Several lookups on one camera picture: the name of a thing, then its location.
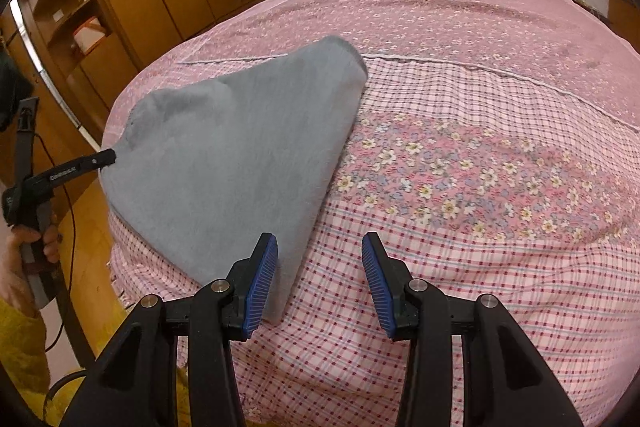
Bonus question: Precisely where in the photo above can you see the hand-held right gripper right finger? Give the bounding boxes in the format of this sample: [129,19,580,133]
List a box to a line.
[361,232,586,427]

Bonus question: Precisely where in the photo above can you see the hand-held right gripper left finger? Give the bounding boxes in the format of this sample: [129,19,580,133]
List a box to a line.
[60,232,279,427]

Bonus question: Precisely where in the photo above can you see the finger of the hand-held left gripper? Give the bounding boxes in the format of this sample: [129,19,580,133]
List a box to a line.
[79,148,117,172]

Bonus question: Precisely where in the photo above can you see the grey pants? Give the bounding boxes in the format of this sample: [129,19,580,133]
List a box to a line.
[100,35,369,325]

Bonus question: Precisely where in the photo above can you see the person's left forearm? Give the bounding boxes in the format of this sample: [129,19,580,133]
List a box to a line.
[0,294,53,395]

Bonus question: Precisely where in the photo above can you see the person's left hand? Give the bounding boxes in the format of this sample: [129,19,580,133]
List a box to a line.
[0,224,62,308]

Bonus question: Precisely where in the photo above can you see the orange white box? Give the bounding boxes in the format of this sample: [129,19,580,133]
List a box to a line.
[72,18,113,56]

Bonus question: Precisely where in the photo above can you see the wooden open shelf unit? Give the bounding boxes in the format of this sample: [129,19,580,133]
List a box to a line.
[22,0,138,118]

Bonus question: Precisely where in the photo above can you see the pink floral bed sheet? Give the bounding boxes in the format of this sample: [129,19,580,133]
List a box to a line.
[102,0,640,427]

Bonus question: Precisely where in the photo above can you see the black cable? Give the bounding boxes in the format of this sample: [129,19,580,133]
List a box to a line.
[35,139,91,427]

